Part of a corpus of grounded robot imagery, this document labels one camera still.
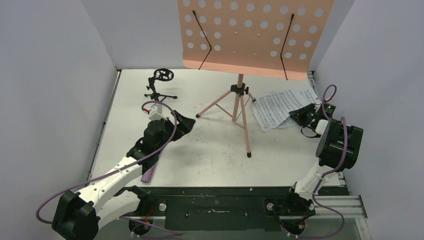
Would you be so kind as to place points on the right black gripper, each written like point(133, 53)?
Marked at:
point(309, 117)

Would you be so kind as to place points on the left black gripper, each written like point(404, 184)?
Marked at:
point(185, 125)

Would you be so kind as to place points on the sheet music page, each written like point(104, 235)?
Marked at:
point(272, 109)
point(289, 122)

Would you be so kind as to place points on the pink folding music stand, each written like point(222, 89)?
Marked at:
point(268, 38)

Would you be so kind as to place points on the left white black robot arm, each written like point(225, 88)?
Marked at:
point(80, 215)

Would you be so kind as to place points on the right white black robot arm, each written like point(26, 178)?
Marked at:
point(338, 149)

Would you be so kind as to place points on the purple glitter microphone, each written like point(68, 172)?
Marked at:
point(148, 175)

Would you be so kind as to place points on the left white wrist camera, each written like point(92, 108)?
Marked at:
point(155, 112)

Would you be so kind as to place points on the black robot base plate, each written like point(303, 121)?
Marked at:
point(180, 221)

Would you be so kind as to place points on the aluminium frame rail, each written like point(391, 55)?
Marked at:
point(327, 207)

